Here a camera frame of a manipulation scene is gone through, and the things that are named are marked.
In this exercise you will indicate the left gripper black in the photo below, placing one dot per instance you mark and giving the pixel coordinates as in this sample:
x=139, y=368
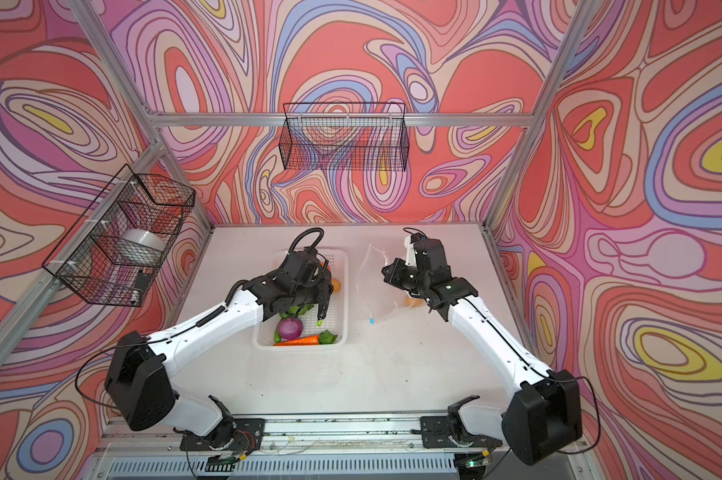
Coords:
x=324, y=290

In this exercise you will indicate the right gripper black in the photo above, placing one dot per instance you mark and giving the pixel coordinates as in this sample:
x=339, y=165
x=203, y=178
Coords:
x=396, y=268

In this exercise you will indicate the clear zip top bag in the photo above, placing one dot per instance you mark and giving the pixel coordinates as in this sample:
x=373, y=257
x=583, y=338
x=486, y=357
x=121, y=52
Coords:
x=381, y=301

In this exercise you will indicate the white plastic perforated basket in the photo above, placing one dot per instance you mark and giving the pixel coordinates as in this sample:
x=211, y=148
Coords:
x=335, y=322

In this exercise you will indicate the tan toy potato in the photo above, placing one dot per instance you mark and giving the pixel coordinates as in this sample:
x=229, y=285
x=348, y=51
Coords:
x=411, y=302

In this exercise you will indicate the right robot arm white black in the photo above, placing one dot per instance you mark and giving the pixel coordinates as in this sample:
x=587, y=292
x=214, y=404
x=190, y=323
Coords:
x=543, y=414

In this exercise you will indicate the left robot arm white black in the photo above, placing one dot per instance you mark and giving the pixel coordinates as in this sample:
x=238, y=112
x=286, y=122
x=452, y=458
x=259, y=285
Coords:
x=141, y=371

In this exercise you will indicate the green toy lettuce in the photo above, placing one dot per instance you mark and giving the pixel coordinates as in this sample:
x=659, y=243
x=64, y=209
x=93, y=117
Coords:
x=297, y=311

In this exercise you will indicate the green toy pepper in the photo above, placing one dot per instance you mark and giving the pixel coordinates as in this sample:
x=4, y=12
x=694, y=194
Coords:
x=327, y=338

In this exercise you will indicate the orange toy carrot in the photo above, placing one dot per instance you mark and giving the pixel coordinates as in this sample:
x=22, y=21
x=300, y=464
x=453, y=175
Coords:
x=303, y=341

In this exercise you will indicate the purple toy onion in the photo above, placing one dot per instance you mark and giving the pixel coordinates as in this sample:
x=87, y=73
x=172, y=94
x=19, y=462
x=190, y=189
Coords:
x=289, y=328

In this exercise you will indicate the small black device in basket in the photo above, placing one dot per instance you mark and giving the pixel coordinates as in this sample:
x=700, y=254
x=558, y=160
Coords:
x=141, y=282

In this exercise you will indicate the white roll in basket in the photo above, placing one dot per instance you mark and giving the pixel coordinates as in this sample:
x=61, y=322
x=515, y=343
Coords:
x=140, y=247

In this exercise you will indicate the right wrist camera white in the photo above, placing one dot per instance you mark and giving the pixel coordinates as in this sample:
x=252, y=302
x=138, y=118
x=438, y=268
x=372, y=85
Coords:
x=409, y=242

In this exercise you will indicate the aluminium front rail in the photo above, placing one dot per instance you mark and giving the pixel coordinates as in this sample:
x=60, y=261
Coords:
x=386, y=445

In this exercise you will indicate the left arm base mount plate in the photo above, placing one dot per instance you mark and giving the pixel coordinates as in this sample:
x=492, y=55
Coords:
x=242, y=435

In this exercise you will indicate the black wire basket back wall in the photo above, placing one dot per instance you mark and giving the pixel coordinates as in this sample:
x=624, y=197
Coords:
x=344, y=136

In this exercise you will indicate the black wire basket wall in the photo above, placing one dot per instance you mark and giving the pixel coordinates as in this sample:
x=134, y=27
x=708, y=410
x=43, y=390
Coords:
x=344, y=136
x=138, y=218

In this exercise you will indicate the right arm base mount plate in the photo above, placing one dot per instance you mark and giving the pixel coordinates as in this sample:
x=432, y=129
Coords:
x=447, y=431

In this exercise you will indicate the black wire basket left wall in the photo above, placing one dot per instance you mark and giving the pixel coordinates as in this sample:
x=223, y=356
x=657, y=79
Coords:
x=138, y=218

